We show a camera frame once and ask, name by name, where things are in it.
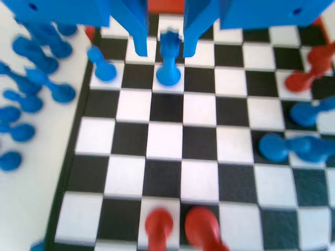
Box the blue chess bishop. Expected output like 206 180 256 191
289 96 335 128
25 66 76 105

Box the blue chess pawn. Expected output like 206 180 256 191
0 106 21 124
0 151 22 173
86 44 117 83
259 133 312 163
0 123 35 142
3 89 44 113

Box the blue chess queen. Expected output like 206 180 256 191
0 62 42 95
156 27 183 87

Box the red chess pawn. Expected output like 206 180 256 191
284 60 330 92
144 208 174 251

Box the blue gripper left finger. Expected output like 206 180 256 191
109 0 149 57

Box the blue chess piece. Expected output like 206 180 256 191
52 23 79 37

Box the blue chess knight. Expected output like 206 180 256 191
15 15 73 59
12 36 60 76

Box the black and white chessboard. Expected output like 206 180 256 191
44 13 335 251

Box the blue chess king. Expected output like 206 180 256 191
295 135 335 164

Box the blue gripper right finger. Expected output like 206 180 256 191
184 0 220 58

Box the red chess bishop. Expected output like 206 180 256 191
184 206 231 251

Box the red chess queen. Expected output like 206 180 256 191
307 41 335 76

